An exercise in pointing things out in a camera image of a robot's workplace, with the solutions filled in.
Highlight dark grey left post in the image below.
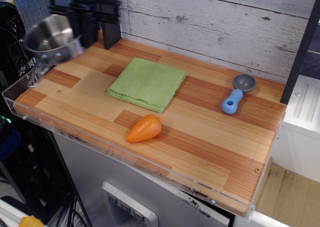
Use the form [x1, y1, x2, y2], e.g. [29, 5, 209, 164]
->
[99, 4, 121, 50]

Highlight blue grey ice cream scoop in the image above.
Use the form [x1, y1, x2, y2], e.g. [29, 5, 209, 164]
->
[221, 74, 257, 115]

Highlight orange plastic carrot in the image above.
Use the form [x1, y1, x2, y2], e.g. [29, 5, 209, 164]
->
[126, 114, 163, 143]

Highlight clear acrylic table guard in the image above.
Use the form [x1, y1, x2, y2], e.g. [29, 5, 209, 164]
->
[1, 20, 273, 222]

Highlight black crate with cables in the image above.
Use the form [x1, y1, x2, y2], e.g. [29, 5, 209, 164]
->
[0, 1, 37, 86]

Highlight yellow object bottom left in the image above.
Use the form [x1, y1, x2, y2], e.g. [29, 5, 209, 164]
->
[18, 215, 45, 227]

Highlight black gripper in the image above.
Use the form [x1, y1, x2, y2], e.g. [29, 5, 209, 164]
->
[48, 0, 120, 47]

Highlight dark grey post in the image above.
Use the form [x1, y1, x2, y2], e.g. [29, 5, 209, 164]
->
[99, 4, 121, 50]
[280, 0, 320, 105]

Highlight dark grey right post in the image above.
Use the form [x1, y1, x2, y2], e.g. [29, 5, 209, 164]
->
[280, 0, 320, 105]

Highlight stainless steel pot with handle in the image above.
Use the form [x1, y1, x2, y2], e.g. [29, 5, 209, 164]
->
[23, 14, 86, 88]

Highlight green towel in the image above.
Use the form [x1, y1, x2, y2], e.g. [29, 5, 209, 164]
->
[106, 58, 187, 113]

